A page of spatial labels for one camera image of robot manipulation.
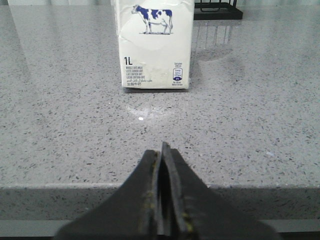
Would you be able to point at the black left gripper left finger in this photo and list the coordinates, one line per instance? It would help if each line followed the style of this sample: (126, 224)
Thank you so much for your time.
(130, 213)

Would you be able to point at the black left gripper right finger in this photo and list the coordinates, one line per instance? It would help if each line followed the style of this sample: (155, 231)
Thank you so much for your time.
(192, 211)

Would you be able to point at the white milk carton with cow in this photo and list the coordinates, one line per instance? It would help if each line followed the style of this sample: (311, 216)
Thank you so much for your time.
(154, 42)

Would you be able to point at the black wire mug rack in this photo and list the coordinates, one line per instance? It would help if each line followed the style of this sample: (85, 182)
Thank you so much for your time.
(216, 10)

